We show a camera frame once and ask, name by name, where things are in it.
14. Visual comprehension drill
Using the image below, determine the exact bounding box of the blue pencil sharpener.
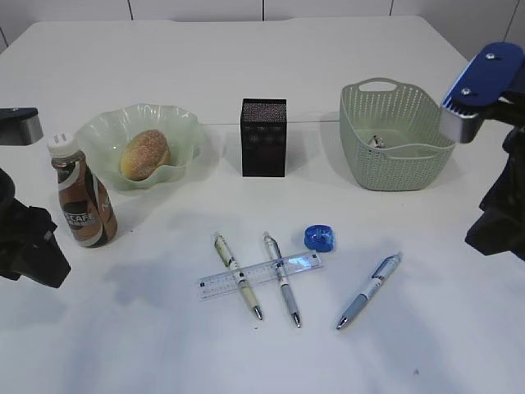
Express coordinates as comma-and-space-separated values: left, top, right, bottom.
304, 224, 335, 253

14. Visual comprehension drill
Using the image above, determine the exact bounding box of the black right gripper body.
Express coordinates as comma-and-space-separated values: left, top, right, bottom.
465, 127, 524, 259

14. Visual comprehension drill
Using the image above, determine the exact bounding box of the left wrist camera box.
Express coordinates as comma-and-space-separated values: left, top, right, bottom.
0, 108, 43, 146

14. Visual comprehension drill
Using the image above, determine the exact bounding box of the small paper ball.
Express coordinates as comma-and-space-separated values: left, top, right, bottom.
367, 135, 386, 149

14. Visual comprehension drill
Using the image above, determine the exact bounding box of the green woven plastic basket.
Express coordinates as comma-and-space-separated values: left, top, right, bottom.
340, 77, 456, 191

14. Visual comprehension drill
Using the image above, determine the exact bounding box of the sugared bread bun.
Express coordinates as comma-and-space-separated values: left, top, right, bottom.
120, 130, 171, 181

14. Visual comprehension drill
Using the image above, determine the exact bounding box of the cream barrel pen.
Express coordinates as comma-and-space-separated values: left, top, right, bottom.
213, 232, 263, 321

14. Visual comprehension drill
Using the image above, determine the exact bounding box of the grey grip white pen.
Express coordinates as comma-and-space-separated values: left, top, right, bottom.
263, 231, 302, 328

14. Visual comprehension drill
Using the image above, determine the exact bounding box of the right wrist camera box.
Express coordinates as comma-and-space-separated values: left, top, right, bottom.
440, 42, 524, 144

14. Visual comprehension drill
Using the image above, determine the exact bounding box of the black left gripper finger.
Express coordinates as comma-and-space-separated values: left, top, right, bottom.
24, 233, 71, 288

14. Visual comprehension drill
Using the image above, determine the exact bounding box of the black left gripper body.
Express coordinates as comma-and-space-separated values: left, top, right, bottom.
1, 172, 57, 281

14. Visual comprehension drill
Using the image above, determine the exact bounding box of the clear plastic ruler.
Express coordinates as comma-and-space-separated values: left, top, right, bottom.
196, 253, 323, 300

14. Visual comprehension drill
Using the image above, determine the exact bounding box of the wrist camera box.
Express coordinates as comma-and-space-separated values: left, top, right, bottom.
0, 108, 43, 146
440, 42, 524, 144

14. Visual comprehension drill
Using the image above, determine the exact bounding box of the green wavy glass plate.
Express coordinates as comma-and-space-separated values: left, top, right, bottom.
76, 103, 203, 190

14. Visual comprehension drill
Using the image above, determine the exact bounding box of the black mesh pen holder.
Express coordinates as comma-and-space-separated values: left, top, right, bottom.
240, 98, 287, 177

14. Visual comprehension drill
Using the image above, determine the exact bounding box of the brown Nescafe coffee bottle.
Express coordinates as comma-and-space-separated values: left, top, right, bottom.
47, 133, 117, 248

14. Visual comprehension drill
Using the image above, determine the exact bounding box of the blue white pen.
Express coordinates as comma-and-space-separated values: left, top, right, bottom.
336, 252, 403, 331

